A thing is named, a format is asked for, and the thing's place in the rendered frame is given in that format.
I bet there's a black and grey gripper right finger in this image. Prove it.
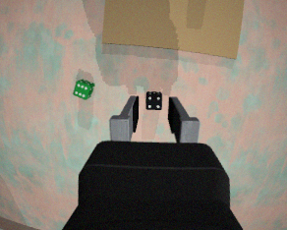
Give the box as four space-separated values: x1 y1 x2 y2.
168 96 201 143

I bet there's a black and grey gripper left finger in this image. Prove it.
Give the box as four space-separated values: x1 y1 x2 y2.
109 96 139 142

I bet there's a tan flat mat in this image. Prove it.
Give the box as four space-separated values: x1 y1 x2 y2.
102 0 244 59

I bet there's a dark green die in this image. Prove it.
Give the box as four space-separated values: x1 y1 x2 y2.
73 80 94 99

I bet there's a black die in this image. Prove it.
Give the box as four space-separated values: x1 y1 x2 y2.
145 91 162 110

